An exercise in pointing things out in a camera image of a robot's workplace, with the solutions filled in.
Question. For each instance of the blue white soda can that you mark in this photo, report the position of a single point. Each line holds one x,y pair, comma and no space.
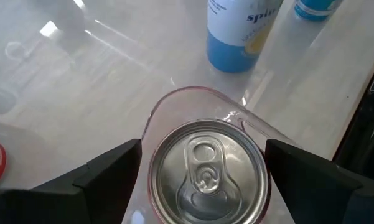
236,37
317,9

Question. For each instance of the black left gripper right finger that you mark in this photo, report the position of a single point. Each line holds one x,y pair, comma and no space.
314,193

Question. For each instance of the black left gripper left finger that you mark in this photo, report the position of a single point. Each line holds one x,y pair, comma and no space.
81,199

